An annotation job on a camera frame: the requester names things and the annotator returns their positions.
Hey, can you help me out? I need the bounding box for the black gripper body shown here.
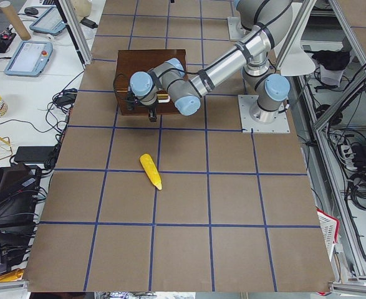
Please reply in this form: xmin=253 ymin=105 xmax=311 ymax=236
xmin=145 ymin=102 xmax=158 ymax=113

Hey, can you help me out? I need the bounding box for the white drawer handle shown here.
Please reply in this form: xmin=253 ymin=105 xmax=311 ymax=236
xmin=157 ymin=94 xmax=170 ymax=103

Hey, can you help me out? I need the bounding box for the brown wooden drawer box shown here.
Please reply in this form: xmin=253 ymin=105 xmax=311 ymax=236
xmin=113 ymin=49 xmax=186 ymax=116

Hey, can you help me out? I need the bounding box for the yellow corn cob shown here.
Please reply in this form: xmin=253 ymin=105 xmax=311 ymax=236
xmin=140 ymin=153 xmax=162 ymax=190

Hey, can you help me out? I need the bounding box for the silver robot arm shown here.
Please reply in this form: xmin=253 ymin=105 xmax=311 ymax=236
xmin=130 ymin=1 xmax=293 ymax=116

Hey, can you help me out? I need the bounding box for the black power adapter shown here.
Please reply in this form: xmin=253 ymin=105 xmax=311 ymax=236
xmin=80 ymin=17 xmax=98 ymax=29

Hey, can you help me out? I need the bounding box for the beige cap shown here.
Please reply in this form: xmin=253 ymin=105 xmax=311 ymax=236
xmin=72 ymin=0 xmax=92 ymax=19

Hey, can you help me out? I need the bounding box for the black power brick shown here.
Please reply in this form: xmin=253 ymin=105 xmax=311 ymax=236
xmin=14 ymin=146 xmax=55 ymax=164

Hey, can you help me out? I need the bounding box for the near blue teach pendant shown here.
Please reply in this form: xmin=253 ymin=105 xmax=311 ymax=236
xmin=4 ymin=41 xmax=53 ymax=77

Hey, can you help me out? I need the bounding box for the blue teach pendant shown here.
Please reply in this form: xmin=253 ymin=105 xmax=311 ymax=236
xmin=4 ymin=41 xmax=53 ymax=77
xmin=29 ymin=6 xmax=65 ymax=36

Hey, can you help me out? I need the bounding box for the far blue teach pendant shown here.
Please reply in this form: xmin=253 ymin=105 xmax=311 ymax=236
xmin=29 ymin=6 xmax=65 ymax=36

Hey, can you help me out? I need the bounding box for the black computer mouse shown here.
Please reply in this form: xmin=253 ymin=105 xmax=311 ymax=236
xmin=24 ymin=7 xmax=39 ymax=16

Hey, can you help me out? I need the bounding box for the cardboard tube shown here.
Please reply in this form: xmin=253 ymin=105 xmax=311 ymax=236
xmin=0 ymin=1 xmax=31 ymax=40

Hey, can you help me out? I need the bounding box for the white red plastic basket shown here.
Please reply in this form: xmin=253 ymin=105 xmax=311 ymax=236
xmin=317 ymin=209 xmax=339 ymax=260

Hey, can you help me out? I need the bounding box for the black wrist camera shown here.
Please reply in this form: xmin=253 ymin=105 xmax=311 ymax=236
xmin=125 ymin=91 xmax=138 ymax=111

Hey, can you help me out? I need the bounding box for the aluminium frame post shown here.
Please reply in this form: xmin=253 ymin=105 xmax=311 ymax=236
xmin=55 ymin=0 xmax=92 ymax=65

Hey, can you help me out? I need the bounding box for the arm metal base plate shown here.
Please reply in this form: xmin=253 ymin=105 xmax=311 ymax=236
xmin=227 ymin=17 xmax=251 ymax=41
xmin=238 ymin=95 xmax=290 ymax=134

